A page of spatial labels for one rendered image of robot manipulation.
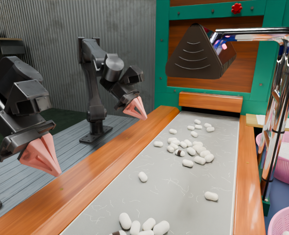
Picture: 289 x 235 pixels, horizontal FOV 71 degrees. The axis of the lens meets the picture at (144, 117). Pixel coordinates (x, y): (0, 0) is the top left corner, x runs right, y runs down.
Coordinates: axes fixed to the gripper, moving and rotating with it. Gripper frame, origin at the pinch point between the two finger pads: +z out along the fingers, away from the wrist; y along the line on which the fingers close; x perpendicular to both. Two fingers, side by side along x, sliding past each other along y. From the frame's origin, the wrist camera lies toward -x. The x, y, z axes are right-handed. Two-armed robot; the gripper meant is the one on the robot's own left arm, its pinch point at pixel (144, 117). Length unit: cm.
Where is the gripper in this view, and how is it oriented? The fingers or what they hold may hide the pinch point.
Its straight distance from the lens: 69.3
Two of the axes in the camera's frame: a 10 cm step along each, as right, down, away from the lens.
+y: 4.2, -3.0, 8.6
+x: -5.9, 6.3, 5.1
